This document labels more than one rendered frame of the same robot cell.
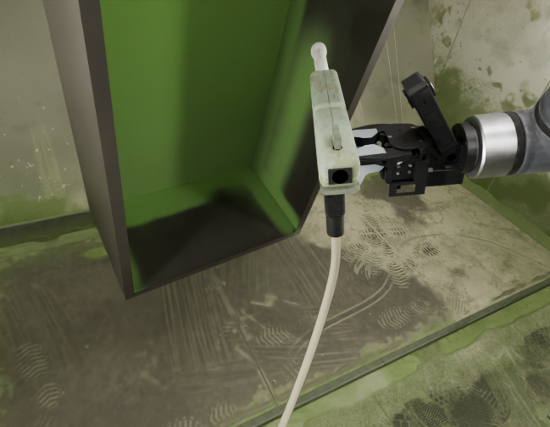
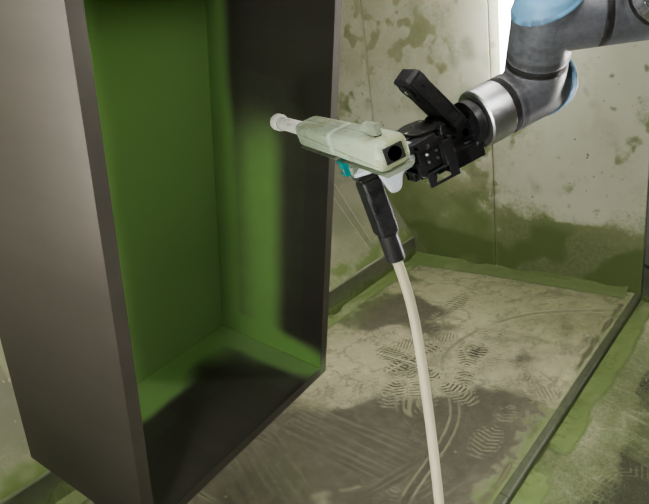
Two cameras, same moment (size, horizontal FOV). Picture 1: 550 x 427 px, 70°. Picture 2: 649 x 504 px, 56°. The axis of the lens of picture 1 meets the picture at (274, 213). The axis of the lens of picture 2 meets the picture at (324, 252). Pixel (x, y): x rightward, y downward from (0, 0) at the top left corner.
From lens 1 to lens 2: 38 cm
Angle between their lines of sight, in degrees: 23
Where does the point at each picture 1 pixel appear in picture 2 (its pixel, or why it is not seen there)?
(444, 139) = (452, 114)
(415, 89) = (411, 77)
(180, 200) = (152, 396)
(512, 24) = not seen: hidden behind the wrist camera
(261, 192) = (252, 347)
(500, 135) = (494, 94)
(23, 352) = not seen: outside the picture
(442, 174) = (465, 150)
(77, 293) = not seen: outside the picture
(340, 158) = (387, 137)
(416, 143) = (432, 126)
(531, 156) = (526, 101)
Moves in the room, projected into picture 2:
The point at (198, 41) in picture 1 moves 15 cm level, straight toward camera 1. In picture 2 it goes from (127, 173) to (148, 183)
